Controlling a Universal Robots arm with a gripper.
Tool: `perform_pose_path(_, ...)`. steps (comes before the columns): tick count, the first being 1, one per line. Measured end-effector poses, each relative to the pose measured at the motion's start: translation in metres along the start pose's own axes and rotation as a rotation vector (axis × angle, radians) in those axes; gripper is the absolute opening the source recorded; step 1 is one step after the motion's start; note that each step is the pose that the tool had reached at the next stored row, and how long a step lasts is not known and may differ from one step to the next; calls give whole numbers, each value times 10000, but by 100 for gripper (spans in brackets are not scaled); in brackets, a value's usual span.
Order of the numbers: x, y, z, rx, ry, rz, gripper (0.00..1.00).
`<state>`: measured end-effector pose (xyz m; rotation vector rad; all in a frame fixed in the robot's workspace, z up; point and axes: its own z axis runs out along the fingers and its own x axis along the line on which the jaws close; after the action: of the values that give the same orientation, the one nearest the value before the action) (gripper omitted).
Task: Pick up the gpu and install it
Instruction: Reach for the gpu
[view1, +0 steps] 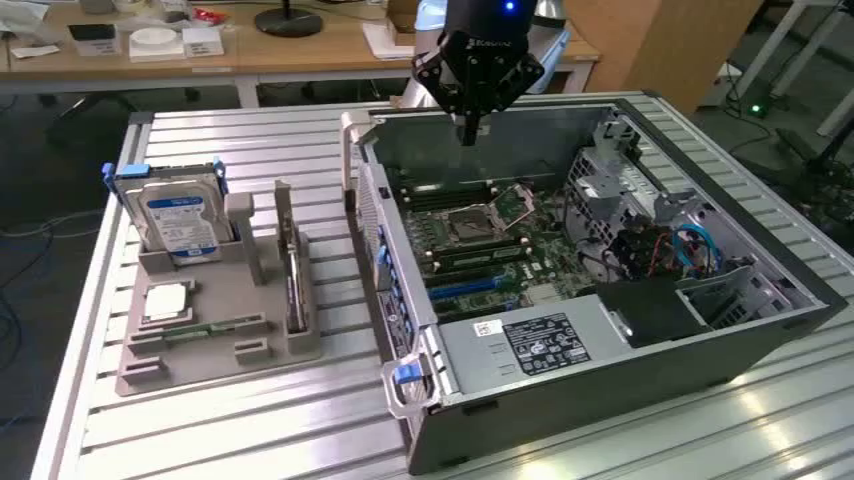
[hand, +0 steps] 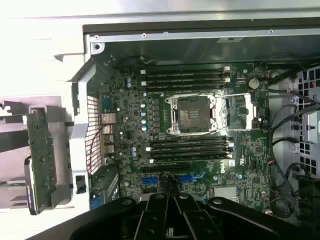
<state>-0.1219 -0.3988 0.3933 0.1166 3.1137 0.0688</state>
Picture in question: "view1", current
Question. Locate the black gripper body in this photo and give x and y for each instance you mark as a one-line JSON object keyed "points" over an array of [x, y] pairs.
{"points": [[487, 30]]}

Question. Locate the black graphics card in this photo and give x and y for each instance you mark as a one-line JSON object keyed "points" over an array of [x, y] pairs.
{"points": [[293, 280]]}

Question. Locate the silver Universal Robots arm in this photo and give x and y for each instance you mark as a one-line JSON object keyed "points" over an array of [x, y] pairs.
{"points": [[427, 90]]}

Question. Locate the stack of white papers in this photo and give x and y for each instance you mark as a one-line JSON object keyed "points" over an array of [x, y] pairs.
{"points": [[387, 42]]}

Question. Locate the brown cardboard box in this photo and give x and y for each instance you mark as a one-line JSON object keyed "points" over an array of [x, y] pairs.
{"points": [[401, 15]]}

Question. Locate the wooden desk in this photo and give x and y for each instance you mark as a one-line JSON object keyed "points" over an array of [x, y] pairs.
{"points": [[300, 50]]}

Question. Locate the black round lamp base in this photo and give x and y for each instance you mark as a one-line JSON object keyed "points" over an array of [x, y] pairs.
{"points": [[288, 22]]}

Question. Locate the silver disk bay cage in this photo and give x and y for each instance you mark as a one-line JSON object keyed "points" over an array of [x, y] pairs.
{"points": [[600, 195]]}

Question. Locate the CPU socket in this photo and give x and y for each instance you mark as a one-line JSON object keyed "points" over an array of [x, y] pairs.
{"points": [[473, 225]]}

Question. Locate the small white box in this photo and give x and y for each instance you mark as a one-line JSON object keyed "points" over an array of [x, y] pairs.
{"points": [[203, 45]]}

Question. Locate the red packet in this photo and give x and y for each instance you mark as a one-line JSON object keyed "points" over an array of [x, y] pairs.
{"points": [[208, 15]]}

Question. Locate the green motherboard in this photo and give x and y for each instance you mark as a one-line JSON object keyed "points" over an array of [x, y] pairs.
{"points": [[534, 250]]}

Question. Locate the black labelled RAM stick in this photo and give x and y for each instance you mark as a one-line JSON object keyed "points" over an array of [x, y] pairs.
{"points": [[480, 255]]}

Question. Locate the white box with round dish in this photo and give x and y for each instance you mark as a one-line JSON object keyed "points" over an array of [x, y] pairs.
{"points": [[156, 47]]}

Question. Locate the silver chipset heatsink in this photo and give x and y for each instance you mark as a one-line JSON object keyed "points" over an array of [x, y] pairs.
{"points": [[547, 294]]}

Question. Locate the blue expansion slot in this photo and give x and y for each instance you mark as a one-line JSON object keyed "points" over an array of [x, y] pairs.
{"points": [[460, 290]]}

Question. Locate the black stand base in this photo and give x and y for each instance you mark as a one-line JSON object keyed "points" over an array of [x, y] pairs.
{"points": [[820, 160]]}

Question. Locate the white box with black top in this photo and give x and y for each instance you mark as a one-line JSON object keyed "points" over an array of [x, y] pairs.
{"points": [[100, 47]]}

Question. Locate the hard disk in blue caddy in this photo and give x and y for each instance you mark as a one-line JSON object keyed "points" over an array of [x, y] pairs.
{"points": [[176, 225]]}

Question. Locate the black plastic shroud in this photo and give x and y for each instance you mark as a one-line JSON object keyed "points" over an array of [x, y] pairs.
{"points": [[647, 310]]}

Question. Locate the black office chair base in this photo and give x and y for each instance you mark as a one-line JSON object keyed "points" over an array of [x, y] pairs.
{"points": [[82, 102]]}

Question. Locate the grey parts rack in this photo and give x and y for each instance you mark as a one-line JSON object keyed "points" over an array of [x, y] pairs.
{"points": [[227, 300]]}

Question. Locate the grey power supply unit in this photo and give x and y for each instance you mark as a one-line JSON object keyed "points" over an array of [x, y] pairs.
{"points": [[467, 360]]}

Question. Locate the white paper slip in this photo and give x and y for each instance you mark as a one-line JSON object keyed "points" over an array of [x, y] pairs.
{"points": [[33, 51]]}

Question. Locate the silver CPU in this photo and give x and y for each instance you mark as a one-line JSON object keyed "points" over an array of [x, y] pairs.
{"points": [[165, 302]]}

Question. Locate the blue case latch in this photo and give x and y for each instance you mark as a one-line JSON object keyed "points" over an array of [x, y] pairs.
{"points": [[407, 375]]}

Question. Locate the green RAM stick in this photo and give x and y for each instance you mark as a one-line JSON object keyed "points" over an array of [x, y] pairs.
{"points": [[200, 330]]}

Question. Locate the black open PC case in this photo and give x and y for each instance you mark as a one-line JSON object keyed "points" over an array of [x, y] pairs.
{"points": [[600, 415]]}

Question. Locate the green lit power switch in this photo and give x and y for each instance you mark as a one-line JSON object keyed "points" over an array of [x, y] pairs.
{"points": [[755, 107]]}

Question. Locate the white desk frame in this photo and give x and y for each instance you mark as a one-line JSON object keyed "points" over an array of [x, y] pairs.
{"points": [[800, 55]]}

